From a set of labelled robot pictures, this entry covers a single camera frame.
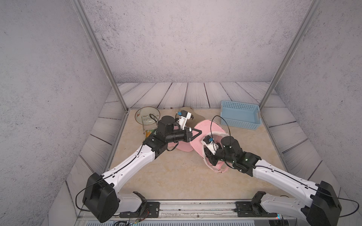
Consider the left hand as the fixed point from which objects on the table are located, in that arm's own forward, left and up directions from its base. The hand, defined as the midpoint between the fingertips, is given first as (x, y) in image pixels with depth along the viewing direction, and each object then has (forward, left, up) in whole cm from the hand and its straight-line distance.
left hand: (203, 134), depth 68 cm
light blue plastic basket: (+39, -37, -30) cm, 62 cm away
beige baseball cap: (+35, -2, -27) cm, 44 cm away
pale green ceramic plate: (+31, +35, -14) cm, 48 cm away
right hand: (-3, -1, -12) cm, 12 cm away
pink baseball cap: (-5, +9, -3) cm, 11 cm away
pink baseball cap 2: (+4, -4, 0) cm, 5 cm away
